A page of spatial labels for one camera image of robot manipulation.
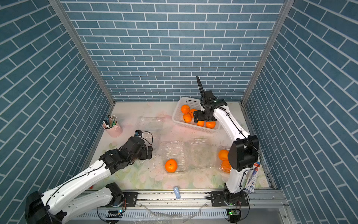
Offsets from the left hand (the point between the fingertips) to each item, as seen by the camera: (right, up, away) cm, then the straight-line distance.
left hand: (149, 149), depth 79 cm
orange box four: (+32, +14, +23) cm, 42 cm away
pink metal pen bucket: (-30, +12, +14) cm, 35 cm away
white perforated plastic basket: (+27, +29, +33) cm, 52 cm away
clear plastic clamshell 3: (+42, -11, +10) cm, 45 cm away
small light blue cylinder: (+16, -22, -5) cm, 27 cm away
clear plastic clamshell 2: (+29, -6, +13) cm, 32 cm away
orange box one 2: (+39, +13, +22) cm, 47 cm away
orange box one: (+20, +25, +29) cm, 43 cm away
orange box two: (+22, +18, +25) cm, 38 cm away
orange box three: (+12, -10, +2) cm, 16 cm away
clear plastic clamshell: (-5, +9, +26) cm, 28 cm away
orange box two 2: (+25, +22, +29) cm, 44 cm away
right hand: (+31, +17, +9) cm, 37 cm away
